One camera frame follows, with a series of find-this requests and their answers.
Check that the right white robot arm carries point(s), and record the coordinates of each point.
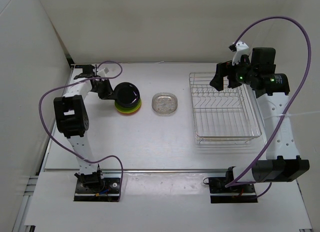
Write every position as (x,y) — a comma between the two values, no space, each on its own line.
(279,160)

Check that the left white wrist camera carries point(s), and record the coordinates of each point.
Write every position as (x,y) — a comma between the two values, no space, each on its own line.
(102,73)

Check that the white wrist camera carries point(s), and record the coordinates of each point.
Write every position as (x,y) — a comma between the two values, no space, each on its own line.
(102,73)
(239,48)

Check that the white zip tie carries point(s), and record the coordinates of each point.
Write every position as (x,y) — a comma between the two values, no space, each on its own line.
(290,115)

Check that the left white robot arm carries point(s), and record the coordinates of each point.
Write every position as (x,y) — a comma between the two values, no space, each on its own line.
(73,122)

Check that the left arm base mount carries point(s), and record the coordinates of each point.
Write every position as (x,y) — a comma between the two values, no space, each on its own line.
(107,189)

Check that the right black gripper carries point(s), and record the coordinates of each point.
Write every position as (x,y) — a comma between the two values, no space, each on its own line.
(217,82)

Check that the black plate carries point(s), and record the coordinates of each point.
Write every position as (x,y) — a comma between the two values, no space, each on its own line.
(127,95)

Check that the clear glass plate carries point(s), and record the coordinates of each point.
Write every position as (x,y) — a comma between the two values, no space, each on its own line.
(164,104)

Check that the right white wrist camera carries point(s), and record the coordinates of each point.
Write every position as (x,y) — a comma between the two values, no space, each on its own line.
(239,48)

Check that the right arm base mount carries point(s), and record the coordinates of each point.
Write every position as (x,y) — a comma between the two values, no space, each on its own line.
(219,194)

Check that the green plate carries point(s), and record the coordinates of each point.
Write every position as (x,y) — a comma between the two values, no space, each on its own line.
(138,103)

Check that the wire dish rack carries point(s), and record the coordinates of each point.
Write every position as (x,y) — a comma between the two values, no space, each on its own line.
(225,116)

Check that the orange plate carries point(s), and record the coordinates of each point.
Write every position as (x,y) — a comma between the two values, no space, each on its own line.
(127,111)

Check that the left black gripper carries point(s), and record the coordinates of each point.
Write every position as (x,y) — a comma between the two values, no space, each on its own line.
(109,94)

